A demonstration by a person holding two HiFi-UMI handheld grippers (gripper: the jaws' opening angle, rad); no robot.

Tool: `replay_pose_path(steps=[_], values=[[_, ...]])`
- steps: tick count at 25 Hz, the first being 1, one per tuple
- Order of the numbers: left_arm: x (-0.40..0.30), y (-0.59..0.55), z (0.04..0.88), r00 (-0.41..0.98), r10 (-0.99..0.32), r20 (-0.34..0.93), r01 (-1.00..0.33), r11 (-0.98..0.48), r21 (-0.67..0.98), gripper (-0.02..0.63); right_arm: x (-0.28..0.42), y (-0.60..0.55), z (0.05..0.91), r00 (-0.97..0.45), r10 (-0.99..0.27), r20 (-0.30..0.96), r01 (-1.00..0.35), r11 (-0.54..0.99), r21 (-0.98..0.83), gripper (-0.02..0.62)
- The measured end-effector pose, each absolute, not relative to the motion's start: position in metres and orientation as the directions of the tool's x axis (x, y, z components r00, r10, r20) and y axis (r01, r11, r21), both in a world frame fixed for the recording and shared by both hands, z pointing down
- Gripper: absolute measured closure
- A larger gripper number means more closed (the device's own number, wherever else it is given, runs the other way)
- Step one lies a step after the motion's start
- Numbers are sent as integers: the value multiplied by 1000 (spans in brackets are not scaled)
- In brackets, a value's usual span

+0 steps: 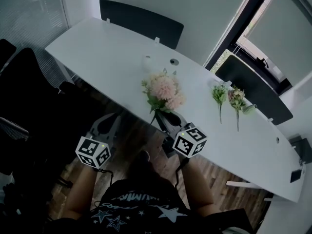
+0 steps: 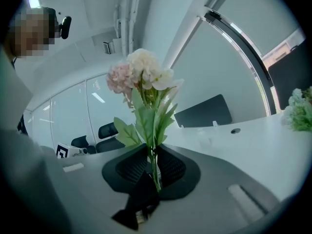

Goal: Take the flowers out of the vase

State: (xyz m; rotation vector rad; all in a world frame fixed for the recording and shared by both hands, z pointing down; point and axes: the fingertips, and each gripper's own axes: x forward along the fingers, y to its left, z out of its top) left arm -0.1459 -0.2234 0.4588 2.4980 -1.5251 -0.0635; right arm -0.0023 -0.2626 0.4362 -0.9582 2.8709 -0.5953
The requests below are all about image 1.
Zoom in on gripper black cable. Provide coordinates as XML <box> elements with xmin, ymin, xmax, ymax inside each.
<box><xmin>97</xmin><ymin>169</ymin><xmax>115</xmax><ymax>204</ymax></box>
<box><xmin>174</xmin><ymin>158</ymin><xmax>190</xmax><ymax>190</ymax></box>

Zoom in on black mesh office chair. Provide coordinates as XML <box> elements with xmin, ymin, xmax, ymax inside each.
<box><xmin>0</xmin><ymin>117</ymin><xmax>49</xmax><ymax>204</ymax></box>

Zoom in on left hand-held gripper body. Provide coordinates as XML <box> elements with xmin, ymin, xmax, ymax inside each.
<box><xmin>75</xmin><ymin>130</ymin><xmax>112</xmax><ymax>170</ymax></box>

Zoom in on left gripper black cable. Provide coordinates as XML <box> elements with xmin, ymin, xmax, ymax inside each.
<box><xmin>97</xmin><ymin>169</ymin><xmax>115</xmax><ymax>204</ymax></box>

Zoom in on black star print shirt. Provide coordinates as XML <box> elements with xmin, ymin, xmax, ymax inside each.
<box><xmin>48</xmin><ymin>179</ymin><xmax>254</xmax><ymax>234</ymax></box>

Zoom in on pink flowers bouquet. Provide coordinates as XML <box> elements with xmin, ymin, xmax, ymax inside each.
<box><xmin>141</xmin><ymin>68</ymin><xmax>187</xmax><ymax>125</ymax></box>

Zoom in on small dark desk divider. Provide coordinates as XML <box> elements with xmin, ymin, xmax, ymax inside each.
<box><xmin>290</xmin><ymin>135</ymin><xmax>312</xmax><ymax>164</ymax></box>

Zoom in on white vase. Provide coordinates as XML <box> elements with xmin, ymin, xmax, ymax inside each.
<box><xmin>142</xmin><ymin>55</ymin><xmax>153</xmax><ymax>72</ymax></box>

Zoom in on black desk socket box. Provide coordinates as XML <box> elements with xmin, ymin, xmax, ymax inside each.
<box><xmin>290</xmin><ymin>169</ymin><xmax>303</xmax><ymax>183</ymax></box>

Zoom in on curved dark desk divider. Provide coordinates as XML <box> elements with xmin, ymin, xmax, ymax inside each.
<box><xmin>215</xmin><ymin>55</ymin><xmax>293</xmax><ymax>126</ymax></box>

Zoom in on person's left forearm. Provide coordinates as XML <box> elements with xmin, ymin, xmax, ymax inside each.
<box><xmin>64</xmin><ymin>166</ymin><xmax>98</xmax><ymax>219</ymax></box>

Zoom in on green and white flowers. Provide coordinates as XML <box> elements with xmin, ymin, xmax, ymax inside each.
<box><xmin>211</xmin><ymin>80</ymin><xmax>229</xmax><ymax>125</ymax></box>

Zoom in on grey roller blind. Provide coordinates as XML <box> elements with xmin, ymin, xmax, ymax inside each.
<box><xmin>246</xmin><ymin>0</ymin><xmax>312</xmax><ymax>86</ymax></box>

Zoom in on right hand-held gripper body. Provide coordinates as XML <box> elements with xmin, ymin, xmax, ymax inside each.
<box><xmin>162</xmin><ymin>122</ymin><xmax>208</xmax><ymax>159</ymax></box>

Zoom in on white table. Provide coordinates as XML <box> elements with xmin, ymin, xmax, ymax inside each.
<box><xmin>44</xmin><ymin>17</ymin><xmax>305</xmax><ymax>203</ymax></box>

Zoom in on black window frame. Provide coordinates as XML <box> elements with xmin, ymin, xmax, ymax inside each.
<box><xmin>204</xmin><ymin>0</ymin><xmax>312</xmax><ymax>90</ymax></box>

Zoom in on dusty pink flowers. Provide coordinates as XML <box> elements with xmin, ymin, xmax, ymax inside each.
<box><xmin>228</xmin><ymin>85</ymin><xmax>246</xmax><ymax>133</ymax></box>

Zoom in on long dark desk divider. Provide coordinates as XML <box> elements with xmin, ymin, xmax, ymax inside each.
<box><xmin>99</xmin><ymin>0</ymin><xmax>184</xmax><ymax>50</ymax></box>

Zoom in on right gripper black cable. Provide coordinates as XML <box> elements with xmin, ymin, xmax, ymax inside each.
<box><xmin>174</xmin><ymin>158</ymin><xmax>190</xmax><ymax>190</ymax></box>

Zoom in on person's leg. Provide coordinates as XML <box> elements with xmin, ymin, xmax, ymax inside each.
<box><xmin>126</xmin><ymin>150</ymin><xmax>169</xmax><ymax>187</ymax></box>

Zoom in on person's right forearm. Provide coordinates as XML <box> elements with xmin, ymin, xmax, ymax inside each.
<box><xmin>181</xmin><ymin>157</ymin><xmax>215</xmax><ymax>216</ymax></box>

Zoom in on black window handle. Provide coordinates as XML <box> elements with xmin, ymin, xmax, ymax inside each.
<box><xmin>256</xmin><ymin>57</ymin><xmax>270</xmax><ymax>68</ymax></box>

